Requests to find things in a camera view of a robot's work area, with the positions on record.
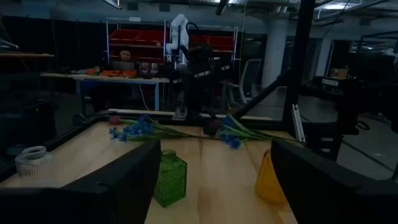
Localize metal shelf rack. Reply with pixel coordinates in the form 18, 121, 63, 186
105, 17, 239, 66

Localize white table blue legs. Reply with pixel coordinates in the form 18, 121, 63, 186
40, 73, 170, 112

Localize clear ribbed glass vase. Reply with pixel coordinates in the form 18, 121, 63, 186
14, 145, 55, 180

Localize red artificial tulip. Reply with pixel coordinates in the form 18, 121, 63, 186
108, 114, 147, 126

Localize grey office chair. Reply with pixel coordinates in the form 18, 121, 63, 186
228, 58, 264, 105

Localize green square glass vase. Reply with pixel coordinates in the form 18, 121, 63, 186
152, 149, 188, 208

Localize red storage bin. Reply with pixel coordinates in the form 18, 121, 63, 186
108, 29, 138, 45
191, 34, 236, 52
136, 30, 165, 47

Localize person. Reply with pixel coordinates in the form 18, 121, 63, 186
118, 49, 133, 63

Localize orange objects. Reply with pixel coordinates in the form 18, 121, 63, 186
86, 68, 137, 78

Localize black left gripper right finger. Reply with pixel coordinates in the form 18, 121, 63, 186
271, 140, 374, 224

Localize wooden shelf board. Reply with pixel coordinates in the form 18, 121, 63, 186
0, 52, 55, 60

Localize grey laptop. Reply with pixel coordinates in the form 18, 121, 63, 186
112, 60, 136, 72

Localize dark artificial tulip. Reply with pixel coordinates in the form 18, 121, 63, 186
203, 119, 223, 136

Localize black aluminium table frame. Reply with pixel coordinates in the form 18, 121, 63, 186
0, 0, 343, 184

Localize cardboard box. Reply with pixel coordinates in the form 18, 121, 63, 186
331, 68, 349, 78

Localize yellow ribbed glass vase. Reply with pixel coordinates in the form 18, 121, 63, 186
254, 149, 289, 205

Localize white round column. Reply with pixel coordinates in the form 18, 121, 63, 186
261, 18, 290, 90

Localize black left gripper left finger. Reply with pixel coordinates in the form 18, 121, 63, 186
62, 139, 162, 224

